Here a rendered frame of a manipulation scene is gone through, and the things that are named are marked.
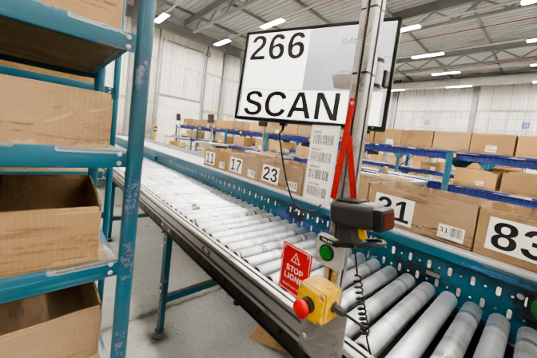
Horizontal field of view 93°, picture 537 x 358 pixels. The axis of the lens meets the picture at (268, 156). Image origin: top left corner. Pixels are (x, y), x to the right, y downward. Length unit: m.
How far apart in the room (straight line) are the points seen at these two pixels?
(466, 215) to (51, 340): 1.18
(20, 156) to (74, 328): 0.33
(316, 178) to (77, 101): 0.52
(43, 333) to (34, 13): 0.51
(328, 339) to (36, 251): 0.61
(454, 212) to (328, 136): 0.66
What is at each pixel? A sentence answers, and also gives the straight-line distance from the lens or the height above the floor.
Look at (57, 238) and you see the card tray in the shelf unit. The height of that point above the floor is 0.99.
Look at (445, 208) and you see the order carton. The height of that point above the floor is 1.01.
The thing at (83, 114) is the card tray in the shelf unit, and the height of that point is 1.20.
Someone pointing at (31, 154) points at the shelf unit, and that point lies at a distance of 0.50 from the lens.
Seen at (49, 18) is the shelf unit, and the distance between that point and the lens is 0.51.
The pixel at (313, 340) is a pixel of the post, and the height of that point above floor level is 0.71.
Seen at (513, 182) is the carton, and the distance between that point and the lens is 5.42.
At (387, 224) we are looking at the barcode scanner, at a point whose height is 1.06.
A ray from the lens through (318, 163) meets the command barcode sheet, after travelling 0.66.
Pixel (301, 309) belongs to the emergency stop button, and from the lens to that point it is 0.63.
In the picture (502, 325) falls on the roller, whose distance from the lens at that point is 1.09.
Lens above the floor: 1.19
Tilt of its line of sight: 4 degrees down
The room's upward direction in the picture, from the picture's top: 7 degrees clockwise
